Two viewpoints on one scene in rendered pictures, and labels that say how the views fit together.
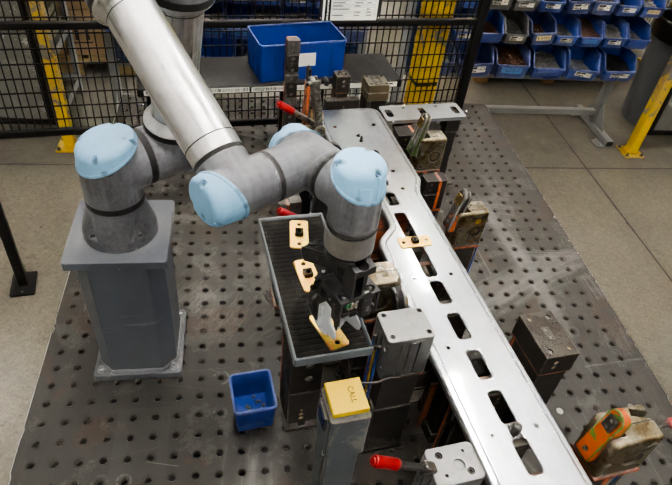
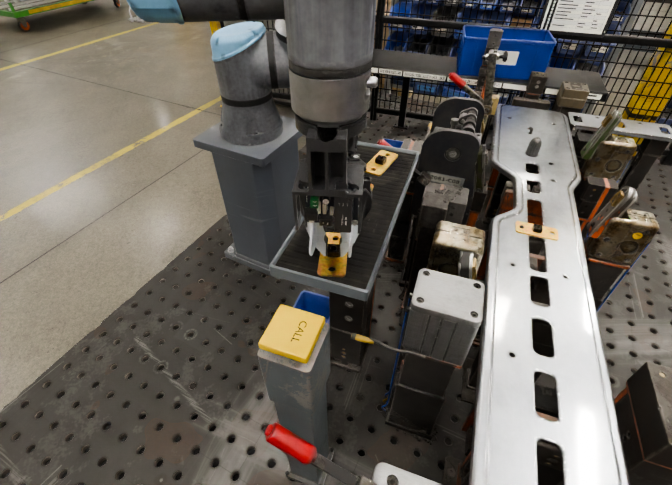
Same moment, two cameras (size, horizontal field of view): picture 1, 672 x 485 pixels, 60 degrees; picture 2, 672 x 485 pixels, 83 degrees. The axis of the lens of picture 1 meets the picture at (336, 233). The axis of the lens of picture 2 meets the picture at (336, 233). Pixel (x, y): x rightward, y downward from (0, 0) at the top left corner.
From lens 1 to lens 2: 62 cm
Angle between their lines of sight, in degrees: 29
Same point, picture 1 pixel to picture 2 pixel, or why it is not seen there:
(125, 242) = (240, 134)
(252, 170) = not seen: outside the picture
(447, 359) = (502, 367)
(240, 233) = not seen: hidden behind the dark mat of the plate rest
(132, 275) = (242, 167)
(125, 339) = (242, 228)
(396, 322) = (437, 286)
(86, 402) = (209, 268)
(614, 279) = not seen: outside the picture
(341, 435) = (274, 377)
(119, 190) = (236, 79)
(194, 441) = (255, 331)
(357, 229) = (307, 49)
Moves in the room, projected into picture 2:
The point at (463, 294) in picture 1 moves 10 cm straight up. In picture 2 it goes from (570, 304) to (597, 265)
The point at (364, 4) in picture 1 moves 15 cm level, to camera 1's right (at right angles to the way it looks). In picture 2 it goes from (592, 15) to (641, 22)
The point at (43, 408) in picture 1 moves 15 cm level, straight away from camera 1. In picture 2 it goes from (183, 260) to (195, 227)
